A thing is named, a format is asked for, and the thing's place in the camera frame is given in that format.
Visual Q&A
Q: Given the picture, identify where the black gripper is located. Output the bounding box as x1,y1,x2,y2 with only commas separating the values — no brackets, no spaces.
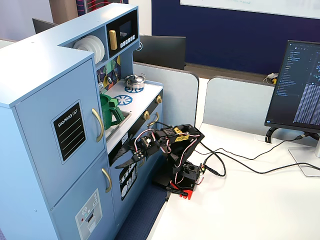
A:
113,129,162,170

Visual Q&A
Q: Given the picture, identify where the long gold door handle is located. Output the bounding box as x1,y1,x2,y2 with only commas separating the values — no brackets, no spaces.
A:
91,107,105,143

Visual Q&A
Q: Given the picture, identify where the blue door shopping list print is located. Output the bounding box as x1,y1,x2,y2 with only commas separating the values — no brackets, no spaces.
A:
14,57,106,209

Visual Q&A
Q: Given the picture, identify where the blue door black cutlery print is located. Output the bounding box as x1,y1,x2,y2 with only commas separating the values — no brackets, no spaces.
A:
111,152,151,232

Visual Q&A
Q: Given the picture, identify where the blue door ice dispenser print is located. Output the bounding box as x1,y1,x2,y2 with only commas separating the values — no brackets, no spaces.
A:
51,151,117,240

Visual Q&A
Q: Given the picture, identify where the silver toy sink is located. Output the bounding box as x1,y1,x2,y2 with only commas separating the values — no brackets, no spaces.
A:
104,111,133,144

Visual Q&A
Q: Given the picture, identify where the black mounting plate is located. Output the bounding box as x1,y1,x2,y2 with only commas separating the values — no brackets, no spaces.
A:
152,172,173,188

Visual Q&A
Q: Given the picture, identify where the green toy pitcher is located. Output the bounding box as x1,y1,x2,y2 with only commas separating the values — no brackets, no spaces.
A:
99,92,125,131

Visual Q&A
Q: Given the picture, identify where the navy blue mat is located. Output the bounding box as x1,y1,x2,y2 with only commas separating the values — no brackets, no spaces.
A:
114,183,168,240

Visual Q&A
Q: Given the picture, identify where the red black table clamp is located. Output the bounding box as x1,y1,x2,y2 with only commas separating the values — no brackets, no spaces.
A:
165,181,195,201

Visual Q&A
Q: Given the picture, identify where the silver toy pot with lid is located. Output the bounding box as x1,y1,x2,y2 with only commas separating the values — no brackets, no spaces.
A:
124,73,147,90

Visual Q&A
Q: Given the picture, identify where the wide grey desk divider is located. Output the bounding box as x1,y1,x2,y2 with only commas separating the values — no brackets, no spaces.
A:
132,61,200,135

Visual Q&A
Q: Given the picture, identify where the white toy plate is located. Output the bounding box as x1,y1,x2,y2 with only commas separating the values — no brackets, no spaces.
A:
73,35,98,55
85,34,103,61
94,37,105,63

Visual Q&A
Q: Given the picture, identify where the large black monitor back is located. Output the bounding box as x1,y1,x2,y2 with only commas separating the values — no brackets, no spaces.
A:
138,34,187,71

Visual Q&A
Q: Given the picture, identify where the black toy microwave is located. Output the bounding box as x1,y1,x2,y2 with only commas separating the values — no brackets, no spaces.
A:
106,9,139,58

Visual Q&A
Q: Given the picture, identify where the light blue toy kitchen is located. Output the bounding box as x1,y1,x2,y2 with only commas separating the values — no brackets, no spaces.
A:
0,2,165,240

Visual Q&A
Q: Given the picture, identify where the navy red patterned panel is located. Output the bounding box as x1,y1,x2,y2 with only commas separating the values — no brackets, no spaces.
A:
76,0,129,16

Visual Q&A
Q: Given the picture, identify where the small black monitor back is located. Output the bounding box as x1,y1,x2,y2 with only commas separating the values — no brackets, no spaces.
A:
31,17,59,35

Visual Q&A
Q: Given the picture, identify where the brown wooden panel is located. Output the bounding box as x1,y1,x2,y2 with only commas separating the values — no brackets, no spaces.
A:
48,0,79,25

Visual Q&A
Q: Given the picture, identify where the silver monitor stand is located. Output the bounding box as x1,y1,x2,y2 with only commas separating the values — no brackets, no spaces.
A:
288,132,320,178

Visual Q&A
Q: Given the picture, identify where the monitor showing code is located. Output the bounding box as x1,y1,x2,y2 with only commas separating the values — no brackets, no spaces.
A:
264,39,320,133

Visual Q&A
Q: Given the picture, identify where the whiteboard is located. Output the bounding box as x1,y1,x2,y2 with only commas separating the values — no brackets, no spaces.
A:
179,0,320,20

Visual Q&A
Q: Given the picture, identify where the short gold door handle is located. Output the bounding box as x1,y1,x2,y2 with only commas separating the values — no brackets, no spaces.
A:
101,167,113,194

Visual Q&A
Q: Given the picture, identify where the gold oven handle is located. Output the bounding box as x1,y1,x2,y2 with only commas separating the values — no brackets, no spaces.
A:
147,112,160,128

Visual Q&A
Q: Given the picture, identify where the gold microwave handle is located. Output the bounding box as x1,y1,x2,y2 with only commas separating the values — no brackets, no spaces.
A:
108,29,118,51

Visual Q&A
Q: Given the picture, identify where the long black cable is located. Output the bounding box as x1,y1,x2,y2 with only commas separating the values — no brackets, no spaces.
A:
194,147,320,178

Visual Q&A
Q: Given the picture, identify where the black bracket holder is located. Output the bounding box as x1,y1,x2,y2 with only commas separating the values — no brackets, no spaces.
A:
265,126,279,144

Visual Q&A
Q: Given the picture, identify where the yellow white cable bundle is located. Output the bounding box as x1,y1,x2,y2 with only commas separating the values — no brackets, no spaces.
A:
262,71,280,85

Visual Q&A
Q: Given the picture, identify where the black cable with plug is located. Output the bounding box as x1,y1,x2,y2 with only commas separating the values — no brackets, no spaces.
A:
199,133,315,161

